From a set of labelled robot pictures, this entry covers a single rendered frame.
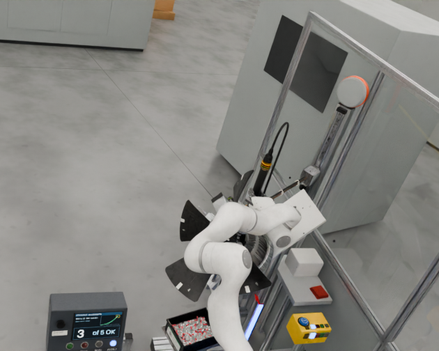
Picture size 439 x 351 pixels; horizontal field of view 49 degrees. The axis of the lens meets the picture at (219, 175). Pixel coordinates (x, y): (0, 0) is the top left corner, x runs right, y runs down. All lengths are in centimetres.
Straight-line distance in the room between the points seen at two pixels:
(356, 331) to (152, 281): 162
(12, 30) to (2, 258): 418
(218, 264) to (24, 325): 204
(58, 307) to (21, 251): 205
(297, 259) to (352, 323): 43
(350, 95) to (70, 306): 166
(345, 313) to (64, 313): 156
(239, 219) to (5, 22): 599
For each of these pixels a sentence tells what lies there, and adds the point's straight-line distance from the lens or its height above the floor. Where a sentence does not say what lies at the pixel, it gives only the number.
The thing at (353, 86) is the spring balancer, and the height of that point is 191.
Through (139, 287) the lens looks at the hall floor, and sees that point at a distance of 364.
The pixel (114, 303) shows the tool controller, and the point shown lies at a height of 125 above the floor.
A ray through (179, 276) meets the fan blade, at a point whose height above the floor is 97.
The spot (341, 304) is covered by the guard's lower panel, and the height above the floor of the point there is 86.
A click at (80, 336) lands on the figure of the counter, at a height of 115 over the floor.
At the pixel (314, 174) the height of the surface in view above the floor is 143.
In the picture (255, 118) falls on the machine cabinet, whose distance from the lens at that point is 492.
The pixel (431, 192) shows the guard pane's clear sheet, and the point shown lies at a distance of 231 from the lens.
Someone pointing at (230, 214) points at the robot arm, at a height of 171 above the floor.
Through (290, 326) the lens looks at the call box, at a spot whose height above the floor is 102.
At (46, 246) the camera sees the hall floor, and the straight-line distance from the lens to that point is 385.
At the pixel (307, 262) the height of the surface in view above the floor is 97.
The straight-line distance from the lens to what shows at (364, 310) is 264.
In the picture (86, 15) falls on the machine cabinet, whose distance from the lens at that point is 747.
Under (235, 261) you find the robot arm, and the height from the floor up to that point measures 166.
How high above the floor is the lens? 259
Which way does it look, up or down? 30 degrees down
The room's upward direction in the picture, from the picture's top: 18 degrees clockwise
